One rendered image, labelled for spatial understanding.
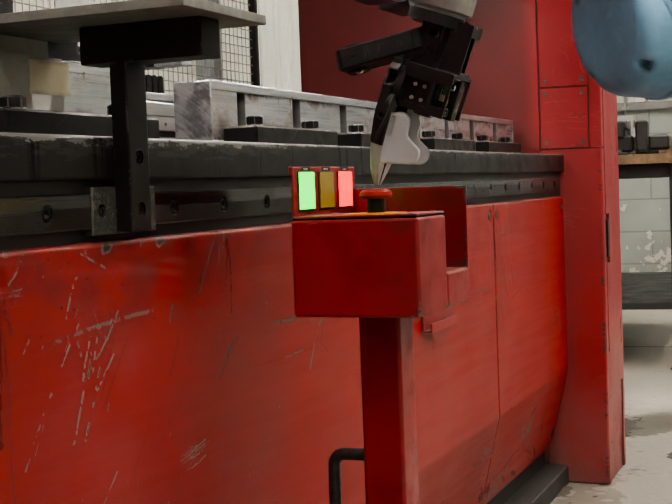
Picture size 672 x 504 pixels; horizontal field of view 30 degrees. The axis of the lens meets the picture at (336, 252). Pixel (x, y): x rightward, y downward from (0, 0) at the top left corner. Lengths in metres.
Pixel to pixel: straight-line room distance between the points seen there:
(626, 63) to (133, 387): 0.63
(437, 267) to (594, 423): 1.96
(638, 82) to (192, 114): 0.87
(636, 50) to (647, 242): 7.62
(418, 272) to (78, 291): 0.40
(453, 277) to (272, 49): 7.74
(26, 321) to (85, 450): 0.16
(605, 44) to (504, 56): 2.34
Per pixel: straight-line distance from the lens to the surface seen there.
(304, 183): 1.51
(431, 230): 1.48
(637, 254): 8.66
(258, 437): 1.63
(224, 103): 1.82
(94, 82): 1.53
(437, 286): 1.50
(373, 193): 1.49
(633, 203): 8.65
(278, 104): 1.98
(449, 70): 1.46
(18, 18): 1.31
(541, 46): 3.39
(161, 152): 1.41
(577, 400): 3.41
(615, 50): 1.07
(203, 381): 1.49
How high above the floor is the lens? 0.81
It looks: 3 degrees down
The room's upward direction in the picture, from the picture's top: 2 degrees counter-clockwise
